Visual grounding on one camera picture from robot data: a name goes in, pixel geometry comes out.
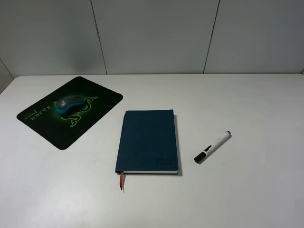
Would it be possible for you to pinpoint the white black marker pen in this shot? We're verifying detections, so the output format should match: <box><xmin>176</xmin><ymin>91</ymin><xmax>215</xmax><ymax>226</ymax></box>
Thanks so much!
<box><xmin>194</xmin><ymin>131</ymin><xmax>231</xmax><ymax>164</ymax></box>

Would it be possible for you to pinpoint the grey teal computer mouse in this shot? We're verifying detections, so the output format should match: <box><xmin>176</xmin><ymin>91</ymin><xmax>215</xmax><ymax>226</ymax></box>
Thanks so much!
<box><xmin>55</xmin><ymin>95</ymin><xmax>85</xmax><ymax>115</ymax></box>

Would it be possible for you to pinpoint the dark blue notebook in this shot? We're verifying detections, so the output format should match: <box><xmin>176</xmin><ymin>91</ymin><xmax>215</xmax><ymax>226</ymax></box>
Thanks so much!
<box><xmin>115</xmin><ymin>110</ymin><xmax>179</xmax><ymax>189</ymax></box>

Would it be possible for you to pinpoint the black green snake mouse pad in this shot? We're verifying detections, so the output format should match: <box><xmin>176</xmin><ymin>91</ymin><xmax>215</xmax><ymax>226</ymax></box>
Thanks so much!
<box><xmin>17</xmin><ymin>76</ymin><xmax>123</xmax><ymax>150</ymax></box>

